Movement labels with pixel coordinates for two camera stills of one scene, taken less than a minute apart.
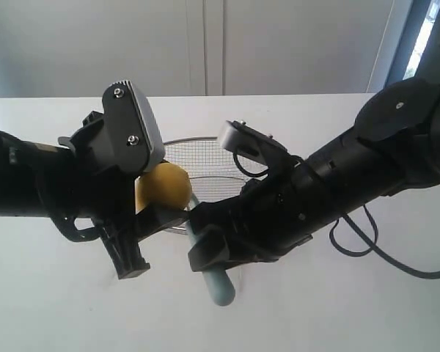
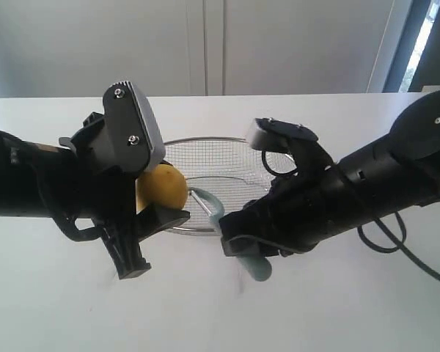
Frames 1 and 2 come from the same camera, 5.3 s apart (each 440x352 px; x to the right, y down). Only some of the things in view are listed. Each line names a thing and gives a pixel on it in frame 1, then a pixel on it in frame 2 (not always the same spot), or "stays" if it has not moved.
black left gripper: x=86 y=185 stays
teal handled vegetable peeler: x=218 y=281 to x=257 y=266
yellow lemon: x=167 y=183 stays
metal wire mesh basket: x=215 y=172 stays
